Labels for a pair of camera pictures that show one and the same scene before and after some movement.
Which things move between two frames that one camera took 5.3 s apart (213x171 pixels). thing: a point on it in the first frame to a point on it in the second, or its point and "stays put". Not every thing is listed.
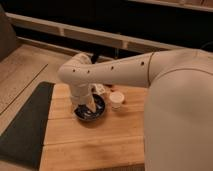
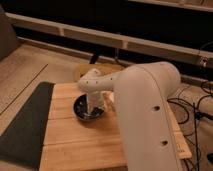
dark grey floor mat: (24, 140) stays put
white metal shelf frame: (83, 33) stays put
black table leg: (94, 58) stays put
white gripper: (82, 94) to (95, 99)
